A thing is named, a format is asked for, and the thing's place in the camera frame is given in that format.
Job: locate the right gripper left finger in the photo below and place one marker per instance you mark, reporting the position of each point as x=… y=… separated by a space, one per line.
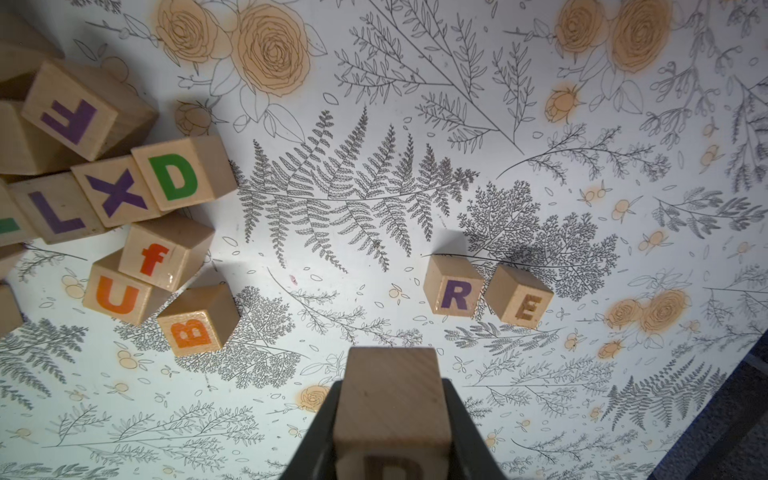
x=315 y=457

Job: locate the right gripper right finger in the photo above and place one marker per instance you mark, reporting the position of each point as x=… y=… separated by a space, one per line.
x=469 y=456

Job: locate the wooden block brown D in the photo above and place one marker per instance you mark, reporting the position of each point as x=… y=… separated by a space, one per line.
x=392 y=420

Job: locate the wooden block brown E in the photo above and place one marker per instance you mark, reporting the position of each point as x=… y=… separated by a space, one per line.
x=517 y=297

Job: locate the wooden block purple R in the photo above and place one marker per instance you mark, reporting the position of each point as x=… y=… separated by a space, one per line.
x=452 y=286

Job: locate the wooden block orange B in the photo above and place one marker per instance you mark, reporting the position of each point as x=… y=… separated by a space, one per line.
x=200 y=320

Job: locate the wooden block red f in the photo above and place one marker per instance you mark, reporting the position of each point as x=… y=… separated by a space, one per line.
x=165 y=252

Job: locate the wooden block orange U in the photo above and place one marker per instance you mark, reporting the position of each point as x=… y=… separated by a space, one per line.
x=119 y=295

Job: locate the floral table mat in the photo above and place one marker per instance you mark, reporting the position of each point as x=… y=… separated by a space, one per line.
x=616 y=150

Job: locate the wooden block green D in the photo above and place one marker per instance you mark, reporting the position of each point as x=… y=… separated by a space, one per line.
x=185 y=172

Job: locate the wooden block red A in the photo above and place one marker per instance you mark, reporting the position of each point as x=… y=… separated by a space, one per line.
x=10 y=314

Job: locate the wooden block purple X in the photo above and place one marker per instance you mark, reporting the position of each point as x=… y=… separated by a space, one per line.
x=117 y=191

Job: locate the wooden block purple L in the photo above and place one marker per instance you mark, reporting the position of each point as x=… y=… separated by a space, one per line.
x=57 y=208

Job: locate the wooden block blue P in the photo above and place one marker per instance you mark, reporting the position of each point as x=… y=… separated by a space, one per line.
x=10 y=255

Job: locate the wooden block green P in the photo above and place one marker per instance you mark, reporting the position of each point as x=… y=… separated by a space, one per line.
x=15 y=227

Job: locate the wooden block purple F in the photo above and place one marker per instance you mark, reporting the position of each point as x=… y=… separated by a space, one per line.
x=87 y=110

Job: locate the wooden block yellow i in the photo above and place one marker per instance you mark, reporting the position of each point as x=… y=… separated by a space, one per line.
x=27 y=150

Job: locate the wooden block brown G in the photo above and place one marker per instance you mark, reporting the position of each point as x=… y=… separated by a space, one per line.
x=23 y=50

